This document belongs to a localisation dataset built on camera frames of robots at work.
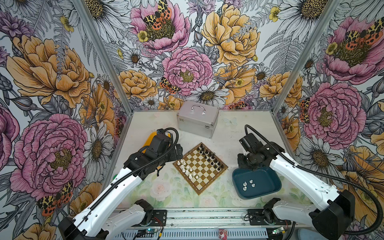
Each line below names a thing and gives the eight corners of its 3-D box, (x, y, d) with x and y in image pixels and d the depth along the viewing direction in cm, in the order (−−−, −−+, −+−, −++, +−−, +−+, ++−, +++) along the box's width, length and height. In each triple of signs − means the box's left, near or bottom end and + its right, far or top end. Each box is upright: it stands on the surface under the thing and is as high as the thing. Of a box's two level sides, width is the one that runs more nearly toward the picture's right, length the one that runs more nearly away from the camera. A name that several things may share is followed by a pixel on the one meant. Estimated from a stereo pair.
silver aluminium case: (175, 131, 112) (172, 112, 98) (185, 115, 122) (183, 96, 108) (212, 143, 105) (214, 125, 91) (219, 125, 116) (222, 107, 101)
